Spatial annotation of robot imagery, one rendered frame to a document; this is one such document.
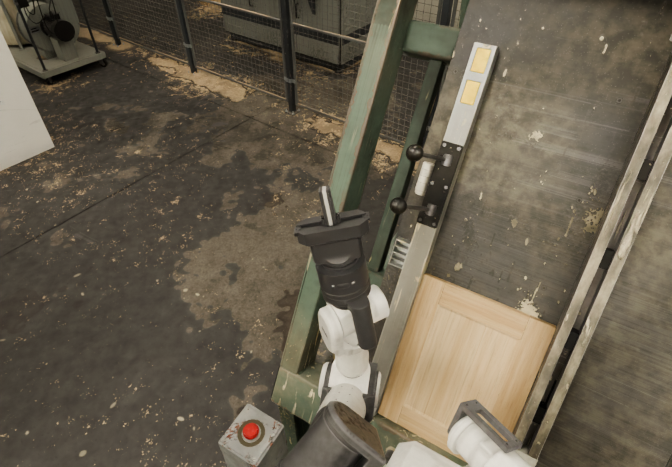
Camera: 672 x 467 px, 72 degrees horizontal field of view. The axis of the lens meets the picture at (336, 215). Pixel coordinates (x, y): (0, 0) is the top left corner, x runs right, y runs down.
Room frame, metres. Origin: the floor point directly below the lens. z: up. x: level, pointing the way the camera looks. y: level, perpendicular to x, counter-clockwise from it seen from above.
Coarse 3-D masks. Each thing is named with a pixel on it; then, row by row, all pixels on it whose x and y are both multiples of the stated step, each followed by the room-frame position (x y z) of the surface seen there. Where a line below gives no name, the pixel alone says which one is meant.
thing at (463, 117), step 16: (496, 48) 0.98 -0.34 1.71; (464, 80) 0.97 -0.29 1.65; (480, 80) 0.95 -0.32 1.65; (480, 96) 0.93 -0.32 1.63; (464, 112) 0.93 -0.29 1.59; (448, 128) 0.92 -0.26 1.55; (464, 128) 0.91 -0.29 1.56; (464, 144) 0.89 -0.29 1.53; (416, 224) 0.82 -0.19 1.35; (416, 240) 0.80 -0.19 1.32; (432, 240) 0.79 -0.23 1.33; (416, 256) 0.78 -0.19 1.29; (416, 272) 0.75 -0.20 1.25; (400, 288) 0.74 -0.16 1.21; (416, 288) 0.73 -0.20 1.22; (400, 304) 0.72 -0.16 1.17; (400, 320) 0.70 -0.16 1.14; (384, 336) 0.68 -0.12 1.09; (400, 336) 0.67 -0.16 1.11; (384, 352) 0.66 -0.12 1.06; (384, 368) 0.63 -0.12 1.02; (384, 384) 0.61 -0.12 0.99
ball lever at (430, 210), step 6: (396, 198) 0.78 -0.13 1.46; (402, 198) 0.78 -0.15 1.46; (390, 204) 0.78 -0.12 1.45; (396, 204) 0.77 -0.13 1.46; (402, 204) 0.77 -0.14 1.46; (432, 204) 0.83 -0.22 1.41; (396, 210) 0.76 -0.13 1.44; (402, 210) 0.76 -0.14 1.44; (420, 210) 0.80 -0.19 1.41; (426, 210) 0.81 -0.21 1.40; (432, 210) 0.81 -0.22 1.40
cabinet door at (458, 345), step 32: (448, 288) 0.72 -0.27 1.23; (416, 320) 0.70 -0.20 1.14; (448, 320) 0.68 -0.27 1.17; (480, 320) 0.66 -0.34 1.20; (512, 320) 0.64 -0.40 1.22; (416, 352) 0.65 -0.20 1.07; (448, 352) 0.63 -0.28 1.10; (480, 352) 0.61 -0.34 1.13; (512, 352) 0.59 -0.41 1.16; (544, 352) 0.58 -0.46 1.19; (416, 384) 0.60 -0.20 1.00; (448, 384) 0.58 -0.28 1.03; (480, 384) 0.57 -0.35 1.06; (512, 384) 0.55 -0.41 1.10; (384, 416) 0.57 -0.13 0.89; (416, 416) 0.55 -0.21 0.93; (448, 416) 0.54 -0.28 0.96; (480, 416) 0.52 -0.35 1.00; (512, 416) 0.50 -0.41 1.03; (448, 448) 0.49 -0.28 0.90
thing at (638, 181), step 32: (640, 128) 0.79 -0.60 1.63; (640, 160) 0.72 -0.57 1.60; (640, 192) 0.70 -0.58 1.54; (608, 224) 0.67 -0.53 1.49; (640, 224) 0.65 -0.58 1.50; (608, 256) 0.63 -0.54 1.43; (576, 288) 0.61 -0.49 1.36; (608, 288) 0.59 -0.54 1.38; (576, 320) 0.59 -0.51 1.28; (576, 352) 0.53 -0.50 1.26; (544, 384) 0.51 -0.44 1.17; (544, 416) 0.47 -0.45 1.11
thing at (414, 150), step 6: (414, 144) 0.84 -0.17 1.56; (408, 150) 0.83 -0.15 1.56; (414, 150) 0.82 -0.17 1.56; (420, 150) 0.82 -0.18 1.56; (408, 156) 0.82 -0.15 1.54; (414, 156) 0.81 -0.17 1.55; (420, 156) 0.82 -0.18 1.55; (426, 156) 0.84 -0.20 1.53; (432, 156) 0.85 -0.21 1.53; (438, 156) 0.86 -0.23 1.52; (444, 156) 0.87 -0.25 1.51; (450, 156) 0.87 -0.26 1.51; (444, 162) 0.86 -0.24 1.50; (450, 162) 0.86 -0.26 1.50
